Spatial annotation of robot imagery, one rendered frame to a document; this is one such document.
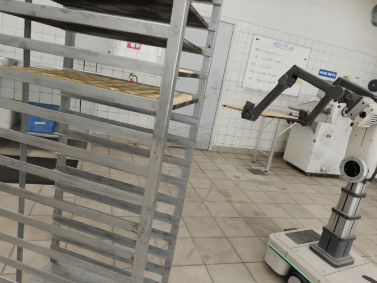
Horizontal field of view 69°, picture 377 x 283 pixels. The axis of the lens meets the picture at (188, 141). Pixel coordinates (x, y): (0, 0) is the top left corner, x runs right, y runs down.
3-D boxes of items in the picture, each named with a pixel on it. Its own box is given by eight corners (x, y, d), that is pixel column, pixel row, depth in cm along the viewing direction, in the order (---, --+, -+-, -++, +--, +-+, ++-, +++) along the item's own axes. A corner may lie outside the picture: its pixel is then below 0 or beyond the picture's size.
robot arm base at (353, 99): (373, 99, 144) (355, 116, 152) (362, 89, 149) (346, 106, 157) (363, 97, 140) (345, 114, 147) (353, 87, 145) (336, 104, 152)
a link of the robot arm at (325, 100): (334, 89, 204) (344, 89, 208) (330, 83, 207) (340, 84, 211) (301, 127, 235) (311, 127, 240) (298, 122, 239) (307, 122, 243)
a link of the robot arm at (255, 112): (288, 77, 179) (298, 82, 185) (284, 72, 183) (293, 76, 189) (245, 121, 205) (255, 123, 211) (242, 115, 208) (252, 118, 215)
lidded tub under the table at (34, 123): (18, 130, 317) (18, 108, 311) (27, 121, 360) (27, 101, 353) (54, 133, 330) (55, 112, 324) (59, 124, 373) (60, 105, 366)
